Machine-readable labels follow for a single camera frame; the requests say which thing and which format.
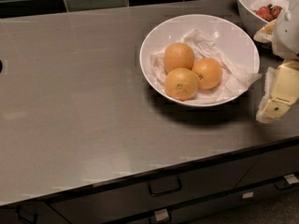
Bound white bowl with oranges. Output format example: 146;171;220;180
139;14;254;95

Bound dark upper middle drawer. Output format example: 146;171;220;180
52;157;256;224

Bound dark lower drawer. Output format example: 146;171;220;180
126;177;298;224

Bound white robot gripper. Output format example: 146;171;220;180
253;0;299;123

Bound white bowl with strawberries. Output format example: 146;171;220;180
237;0;291;36

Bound dark left drawer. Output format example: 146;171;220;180
0;202;71;224

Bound red strawberries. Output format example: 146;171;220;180
256;4;282;21

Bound dark drawer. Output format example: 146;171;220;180
0;202;71;224
126;177;298;224
237;146;299;188
52;157;256;224

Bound dark upper right drawer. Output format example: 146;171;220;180
237;146;299;188

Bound orange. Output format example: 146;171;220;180
164;68;198;101
164;42;194;73
192;58;222;90

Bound white paper napkin in bowl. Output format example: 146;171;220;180
149;28;263;105

